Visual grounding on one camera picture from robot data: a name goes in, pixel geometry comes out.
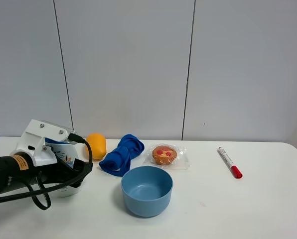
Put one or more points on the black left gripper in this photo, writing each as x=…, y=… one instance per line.
x=60, y=172

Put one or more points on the white bottle blue label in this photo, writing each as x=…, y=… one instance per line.
x=67, y=153

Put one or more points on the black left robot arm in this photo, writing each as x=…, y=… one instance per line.
x=14, y=170

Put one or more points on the orange plastic fruit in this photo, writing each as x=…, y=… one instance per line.
x=97, y=143

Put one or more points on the blue rolled cloth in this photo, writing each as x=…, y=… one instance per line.
x=118, y=162

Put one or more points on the blue plastic bowl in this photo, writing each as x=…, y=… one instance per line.
x=146, y=191

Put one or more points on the wrapped muffin in plastic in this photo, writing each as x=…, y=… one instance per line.
x=167, y=156

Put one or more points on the red capped white marker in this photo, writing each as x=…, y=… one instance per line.
x=233, y=168

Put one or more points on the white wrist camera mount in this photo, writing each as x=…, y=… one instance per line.
x=32, y=141

